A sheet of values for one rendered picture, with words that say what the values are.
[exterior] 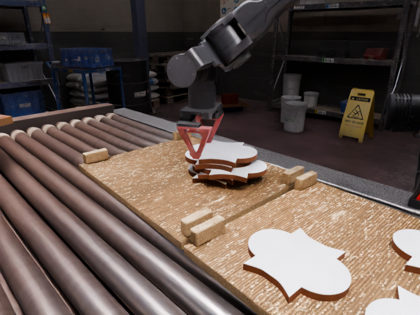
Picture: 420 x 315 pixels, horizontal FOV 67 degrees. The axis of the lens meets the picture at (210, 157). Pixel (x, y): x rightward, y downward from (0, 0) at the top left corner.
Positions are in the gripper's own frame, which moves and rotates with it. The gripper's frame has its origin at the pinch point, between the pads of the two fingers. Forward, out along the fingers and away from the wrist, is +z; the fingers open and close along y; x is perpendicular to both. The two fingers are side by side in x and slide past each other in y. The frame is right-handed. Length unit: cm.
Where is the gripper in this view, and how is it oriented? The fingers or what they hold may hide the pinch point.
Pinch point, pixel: (202, 147)
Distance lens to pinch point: 69.1
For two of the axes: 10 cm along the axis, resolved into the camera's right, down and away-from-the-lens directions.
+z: -0.1, 9.3, 3.7
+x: -9.7, -1.0, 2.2
